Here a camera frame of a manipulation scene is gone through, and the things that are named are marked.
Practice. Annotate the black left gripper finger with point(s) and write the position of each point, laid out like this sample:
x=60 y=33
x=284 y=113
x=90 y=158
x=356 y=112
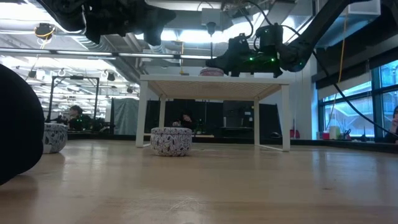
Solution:
x=157 y=23
x=94 y=31

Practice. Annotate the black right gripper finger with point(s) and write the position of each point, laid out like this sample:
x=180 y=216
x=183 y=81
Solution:
x=224 y=62

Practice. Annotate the pink speckled candle tin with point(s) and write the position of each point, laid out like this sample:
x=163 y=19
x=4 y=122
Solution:
x=211 y=72

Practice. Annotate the medium black candlestick holder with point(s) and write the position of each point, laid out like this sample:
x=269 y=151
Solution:
x=211 y=27

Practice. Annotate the tall black candlestick holder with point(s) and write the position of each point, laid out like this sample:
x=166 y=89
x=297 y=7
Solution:
x=18 y=124

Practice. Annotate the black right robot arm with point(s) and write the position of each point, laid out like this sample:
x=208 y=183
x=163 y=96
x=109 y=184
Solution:
x=311 y=34

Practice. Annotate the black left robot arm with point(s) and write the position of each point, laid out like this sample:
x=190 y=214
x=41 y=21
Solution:
x=62 y=12

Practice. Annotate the white perforated metal shelf riser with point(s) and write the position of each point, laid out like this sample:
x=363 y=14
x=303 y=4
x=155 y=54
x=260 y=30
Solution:
x=217 y=88

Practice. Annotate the long tube light bar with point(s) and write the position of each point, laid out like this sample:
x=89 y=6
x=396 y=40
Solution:
x=146 y=55

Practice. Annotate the black spot lamp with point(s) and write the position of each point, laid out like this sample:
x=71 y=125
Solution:
x=32 y=73
x=110 y=76

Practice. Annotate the grey ceiling box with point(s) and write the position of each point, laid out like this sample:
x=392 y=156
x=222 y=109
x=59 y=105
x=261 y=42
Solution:
x=210 y=14

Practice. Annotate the red dustpan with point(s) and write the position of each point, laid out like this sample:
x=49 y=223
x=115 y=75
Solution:
x=293 y=133

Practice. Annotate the grey curtain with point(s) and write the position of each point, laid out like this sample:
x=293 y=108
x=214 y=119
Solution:
x=124 y=115

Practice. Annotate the red container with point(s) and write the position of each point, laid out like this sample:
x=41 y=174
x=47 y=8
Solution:
x=325 y=136

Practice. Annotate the white plastic jug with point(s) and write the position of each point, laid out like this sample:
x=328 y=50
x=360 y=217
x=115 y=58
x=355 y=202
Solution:
x=334 y=133

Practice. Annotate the black metal rig frame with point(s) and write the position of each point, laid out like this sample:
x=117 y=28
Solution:
x=74 y=77

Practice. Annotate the black partition wall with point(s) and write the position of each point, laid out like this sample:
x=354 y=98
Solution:
x=217 y=115

